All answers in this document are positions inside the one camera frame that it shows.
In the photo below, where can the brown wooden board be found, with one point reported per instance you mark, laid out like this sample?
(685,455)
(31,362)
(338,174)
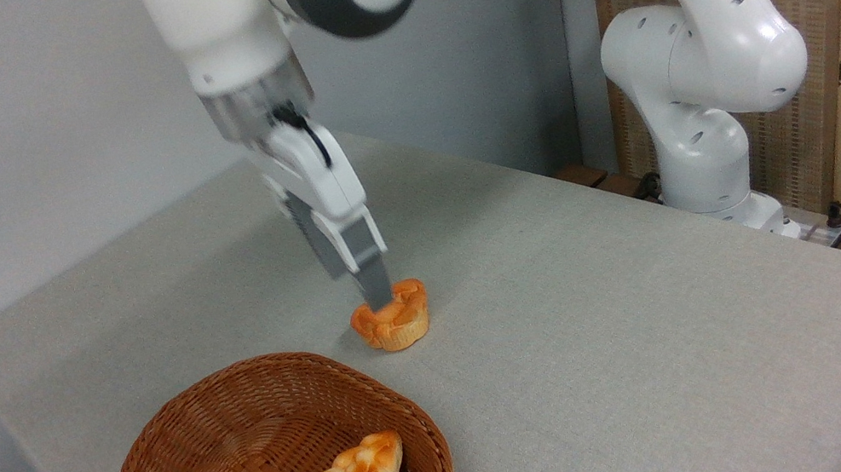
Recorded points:
(581,175)

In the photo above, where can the brown wicker basket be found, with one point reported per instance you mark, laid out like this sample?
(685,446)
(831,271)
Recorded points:
(190,450)

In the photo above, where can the grey tablecloth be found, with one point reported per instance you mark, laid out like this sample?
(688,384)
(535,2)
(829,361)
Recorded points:
(584,380)

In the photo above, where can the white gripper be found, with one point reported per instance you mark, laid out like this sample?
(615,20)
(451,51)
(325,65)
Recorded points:
(315,177)

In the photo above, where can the round golden bread roll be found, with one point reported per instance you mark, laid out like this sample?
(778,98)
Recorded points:
(403,324)

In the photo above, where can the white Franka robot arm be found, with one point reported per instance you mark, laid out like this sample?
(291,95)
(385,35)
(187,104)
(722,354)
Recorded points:
(217,12)

